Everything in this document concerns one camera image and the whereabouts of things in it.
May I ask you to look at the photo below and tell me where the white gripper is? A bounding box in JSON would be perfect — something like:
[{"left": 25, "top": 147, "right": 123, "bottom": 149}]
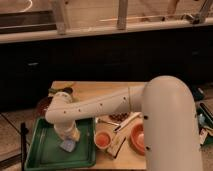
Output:
[{"left": 54, "top": 121, "right": 80, "bottom": 142}]

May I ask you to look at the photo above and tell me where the blue sponge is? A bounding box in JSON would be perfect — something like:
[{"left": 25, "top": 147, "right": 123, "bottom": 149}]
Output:
[{"left": 60, "top": 139, "right": 76, "bottom": 152}]

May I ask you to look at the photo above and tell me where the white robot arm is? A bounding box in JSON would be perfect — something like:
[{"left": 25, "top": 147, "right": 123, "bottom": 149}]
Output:
[{"left": 45, "top": 76, "right": 203, "bottom": 171}]

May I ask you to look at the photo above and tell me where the green plastic tray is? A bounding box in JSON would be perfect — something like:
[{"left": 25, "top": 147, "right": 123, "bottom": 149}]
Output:
[{"left": 25, "top": 118, "right": 96, "bottom": 171}]

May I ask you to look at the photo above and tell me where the small orange cup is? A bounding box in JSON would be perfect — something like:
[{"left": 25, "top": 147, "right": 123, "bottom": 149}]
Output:
[{"left": 94, "top": 131, "right": 111, "bottom": 150}]

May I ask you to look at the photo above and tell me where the wooden block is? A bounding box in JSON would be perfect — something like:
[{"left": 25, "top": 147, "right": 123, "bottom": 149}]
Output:
[{"left": 107, "top": 136, "right": 126, "bottom": 158}]

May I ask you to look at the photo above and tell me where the brown food plate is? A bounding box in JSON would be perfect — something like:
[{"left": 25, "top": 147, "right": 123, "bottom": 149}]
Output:
[{"left": 109, "top": 113, "right": 130, "bottom": 122}]

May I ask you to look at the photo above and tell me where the orange bowl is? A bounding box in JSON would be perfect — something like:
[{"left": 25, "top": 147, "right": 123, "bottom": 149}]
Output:
[{"left": 130, "top": 123, "right": 145, "bottom": 155}]

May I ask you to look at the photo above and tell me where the green blue clutter right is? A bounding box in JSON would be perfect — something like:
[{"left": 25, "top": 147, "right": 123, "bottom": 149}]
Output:
[{"left": 191, "top": 87, "right": 213, "bottom": 146}]

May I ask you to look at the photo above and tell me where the black stand post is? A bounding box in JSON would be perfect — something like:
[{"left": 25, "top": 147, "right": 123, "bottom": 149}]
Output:
[{"left": 21, "top": 123, "right": 28, "bottom": 171}]

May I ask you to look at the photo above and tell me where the wooden rail frame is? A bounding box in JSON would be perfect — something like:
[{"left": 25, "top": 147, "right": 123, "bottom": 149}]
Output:
[{"left": 0, "top": 0, "right": 213, "bottom": 44}]

